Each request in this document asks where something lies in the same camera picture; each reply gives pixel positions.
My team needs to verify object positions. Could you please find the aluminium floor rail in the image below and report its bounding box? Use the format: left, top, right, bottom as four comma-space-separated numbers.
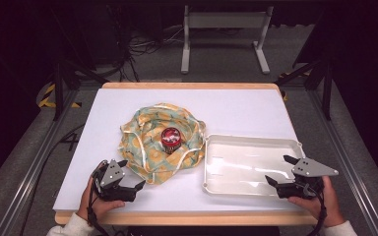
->
307, 88, 378, 236
0, 88, 81, 236

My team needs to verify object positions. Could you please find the yellow green patterned cloth bag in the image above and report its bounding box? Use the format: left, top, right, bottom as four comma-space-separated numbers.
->
117, 102, 208, 186

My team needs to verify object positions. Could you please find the black floor cable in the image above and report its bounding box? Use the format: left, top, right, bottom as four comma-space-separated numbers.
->
19, 123, 87, 236

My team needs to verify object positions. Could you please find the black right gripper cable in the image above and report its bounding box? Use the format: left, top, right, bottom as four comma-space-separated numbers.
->
303, 182, 329, 236

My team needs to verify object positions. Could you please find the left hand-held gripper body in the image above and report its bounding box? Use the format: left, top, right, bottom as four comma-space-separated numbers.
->
92, 158, 138, 203

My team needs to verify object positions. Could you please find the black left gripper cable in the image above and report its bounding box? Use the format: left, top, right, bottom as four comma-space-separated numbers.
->
87, 161, 111, 236

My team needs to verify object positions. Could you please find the yellow black hazard tape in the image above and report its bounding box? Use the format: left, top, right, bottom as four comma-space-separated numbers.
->
36, 83, 82, 109
279, 70, 310, 102

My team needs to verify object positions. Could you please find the person's right hand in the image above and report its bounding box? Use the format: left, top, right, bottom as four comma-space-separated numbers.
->
287, 175, 347, 228

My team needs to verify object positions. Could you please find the person's left hand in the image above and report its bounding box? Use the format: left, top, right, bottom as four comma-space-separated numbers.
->
77, 176, 126, 221

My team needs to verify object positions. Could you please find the white metal stand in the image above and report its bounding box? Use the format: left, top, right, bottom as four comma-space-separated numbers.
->
180, 4, 275, 76

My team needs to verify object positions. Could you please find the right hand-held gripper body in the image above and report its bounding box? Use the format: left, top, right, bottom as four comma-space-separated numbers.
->
275, 157, 340, 200

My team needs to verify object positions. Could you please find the white plastic tray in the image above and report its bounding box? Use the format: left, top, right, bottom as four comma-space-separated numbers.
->
202, 133, 306, 198

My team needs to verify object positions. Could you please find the bundle of black floor cables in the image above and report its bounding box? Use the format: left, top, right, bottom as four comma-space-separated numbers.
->
110, 25, 185, 84

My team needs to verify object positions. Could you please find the red-lidded dark jar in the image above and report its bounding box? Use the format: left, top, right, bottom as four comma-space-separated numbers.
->
159, 126, 182, 155

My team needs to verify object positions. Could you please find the black tripod stand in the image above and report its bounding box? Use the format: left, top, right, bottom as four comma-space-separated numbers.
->
275, 58, 335, 121
50, 58, 110, 122

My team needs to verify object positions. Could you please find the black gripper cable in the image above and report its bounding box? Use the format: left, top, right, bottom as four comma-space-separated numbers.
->
87, 161, 111, 236
303, 182, 329, 236

